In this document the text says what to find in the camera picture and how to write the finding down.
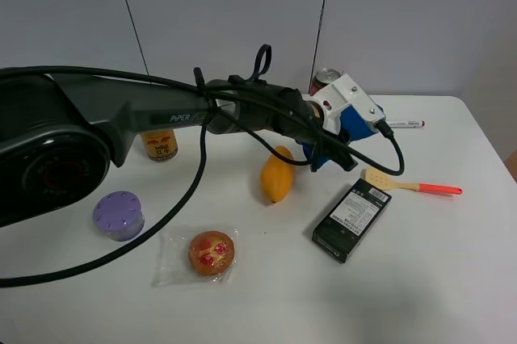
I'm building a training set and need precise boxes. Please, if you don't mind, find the wrapped orange pastry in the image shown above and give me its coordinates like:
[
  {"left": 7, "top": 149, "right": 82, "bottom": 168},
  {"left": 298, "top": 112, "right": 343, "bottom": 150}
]
[{"left": 153, "top": 224, "right": 239, "bottom": 287}]

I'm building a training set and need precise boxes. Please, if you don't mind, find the black cable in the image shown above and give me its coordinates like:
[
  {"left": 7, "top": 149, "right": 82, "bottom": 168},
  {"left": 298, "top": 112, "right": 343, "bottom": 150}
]
[{"left": 0, "top": 43, "right": 406, "bottom": 289}]

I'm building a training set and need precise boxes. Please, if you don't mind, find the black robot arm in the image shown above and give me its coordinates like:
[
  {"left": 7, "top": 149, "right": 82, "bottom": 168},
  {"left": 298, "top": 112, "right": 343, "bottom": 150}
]
[{"left": 1, "top": 67, "right": 378, "bottom": 226}]

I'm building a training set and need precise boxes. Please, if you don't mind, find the yellow mango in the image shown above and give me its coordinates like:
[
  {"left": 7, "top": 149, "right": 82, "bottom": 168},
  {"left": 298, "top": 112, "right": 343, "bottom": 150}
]
[{"left": 260, "top": 155, "right": 296, "bottom": 203}]

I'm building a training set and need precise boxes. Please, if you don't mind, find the red capped white marker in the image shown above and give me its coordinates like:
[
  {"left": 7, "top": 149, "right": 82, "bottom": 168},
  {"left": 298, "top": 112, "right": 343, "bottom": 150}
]
[{"left": 387, "top": 120, "right": 425, "bottom": 129}]

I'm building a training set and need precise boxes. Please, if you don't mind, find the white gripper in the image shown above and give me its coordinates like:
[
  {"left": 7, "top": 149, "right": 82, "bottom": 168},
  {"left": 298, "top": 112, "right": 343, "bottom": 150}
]
[{"left": 312, "top": 74, "right": 383, "bottom": 134}]

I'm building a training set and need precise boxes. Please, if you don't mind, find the red soda can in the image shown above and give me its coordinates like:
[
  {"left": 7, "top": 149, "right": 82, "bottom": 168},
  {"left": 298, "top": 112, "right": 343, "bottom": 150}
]
[{"left": 309, "top": 68, "right": 343, "bottom": 95}]

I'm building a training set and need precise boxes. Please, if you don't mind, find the black printed box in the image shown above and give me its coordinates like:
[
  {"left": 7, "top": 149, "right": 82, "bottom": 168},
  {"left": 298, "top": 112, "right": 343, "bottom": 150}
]
[{"left": 312, "top": 178, "right": 392, "bottom": 264}]

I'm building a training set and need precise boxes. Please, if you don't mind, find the purple lidded round container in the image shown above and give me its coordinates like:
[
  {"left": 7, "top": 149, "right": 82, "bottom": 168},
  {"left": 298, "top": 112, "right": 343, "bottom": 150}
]
[{"left": 92, "top": 191, "right": 145, "bottom": 242}]

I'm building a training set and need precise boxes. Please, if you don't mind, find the gold energy drink can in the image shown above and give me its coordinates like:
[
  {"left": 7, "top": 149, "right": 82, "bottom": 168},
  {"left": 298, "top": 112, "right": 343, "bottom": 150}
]
[{"left": 141, "top": 129, "right": 179, "bottom": 162}]

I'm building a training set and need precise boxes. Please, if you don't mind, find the spatula with red handle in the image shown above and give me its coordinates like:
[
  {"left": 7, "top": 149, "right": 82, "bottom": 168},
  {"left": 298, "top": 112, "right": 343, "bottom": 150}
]
[{"left": 364, "top": 168, "right": 463, "bottom": 195}]

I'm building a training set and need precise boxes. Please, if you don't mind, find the blue cloth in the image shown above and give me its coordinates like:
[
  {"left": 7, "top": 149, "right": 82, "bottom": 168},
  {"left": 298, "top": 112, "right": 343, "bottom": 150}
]
[{"left": 297, "top": 106, "right": 376, "bottom": 169}]

